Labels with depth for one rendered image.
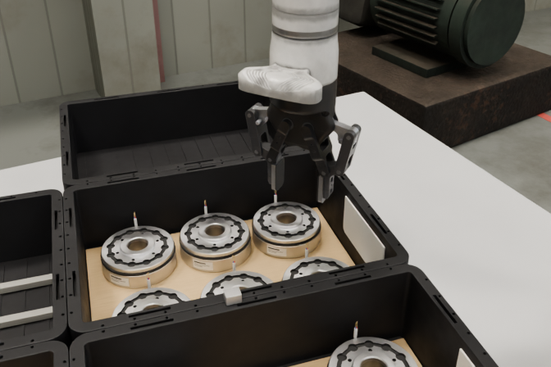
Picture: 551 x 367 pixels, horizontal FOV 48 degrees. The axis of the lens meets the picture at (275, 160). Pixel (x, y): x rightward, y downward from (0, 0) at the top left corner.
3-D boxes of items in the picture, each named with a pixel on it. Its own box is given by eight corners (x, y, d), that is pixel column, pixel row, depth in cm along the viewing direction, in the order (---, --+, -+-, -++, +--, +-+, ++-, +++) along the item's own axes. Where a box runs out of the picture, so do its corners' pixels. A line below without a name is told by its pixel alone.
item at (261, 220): (306, 199, 99) (306, 197, 99) (330, 236, 91) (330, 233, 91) (245, 210, 97) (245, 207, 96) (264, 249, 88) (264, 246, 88)
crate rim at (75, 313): (323, 158, 101) (323, 146, 99) (412, 276, 76) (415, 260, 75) (65, 200, 90) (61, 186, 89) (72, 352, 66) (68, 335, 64)
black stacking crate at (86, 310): (320, 208, 105) (322, 149, 100) (403, 333, 81) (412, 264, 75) (76, 253, 95) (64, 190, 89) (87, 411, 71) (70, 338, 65)
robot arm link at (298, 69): (234, 91, 65) (232, 33, 62) (280, 56, 74) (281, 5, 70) (314, 108, 61) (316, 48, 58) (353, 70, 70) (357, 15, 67)
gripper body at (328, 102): (352, 64, 70) (346, 138, 75) (283, 52, 73) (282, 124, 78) (326, 88, 64) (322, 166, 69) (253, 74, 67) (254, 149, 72)
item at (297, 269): (341, 253, 88) (341, 250, 87) (371, 301, 79) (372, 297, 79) (272, 267, 85) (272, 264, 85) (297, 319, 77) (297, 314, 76)
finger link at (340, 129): (320, 116, 69) (313, 132, 70) (356, 136, 68) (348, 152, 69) (328, 108, 71) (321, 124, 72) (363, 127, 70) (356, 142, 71)
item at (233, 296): (239, 294, 70) (239, 286, 69) (242, 302, 69) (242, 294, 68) (223, 297, 69) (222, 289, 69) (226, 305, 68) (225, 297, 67)
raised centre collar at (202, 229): (226, 220, 94) (226, 216, 93) (235, 239, 90) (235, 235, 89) (194, 226, 92) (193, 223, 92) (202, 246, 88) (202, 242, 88)
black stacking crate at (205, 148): (268, 130, 130) (267, 79, 124) (319, 207, 106) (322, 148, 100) (70, 159, 120) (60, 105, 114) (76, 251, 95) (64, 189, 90)
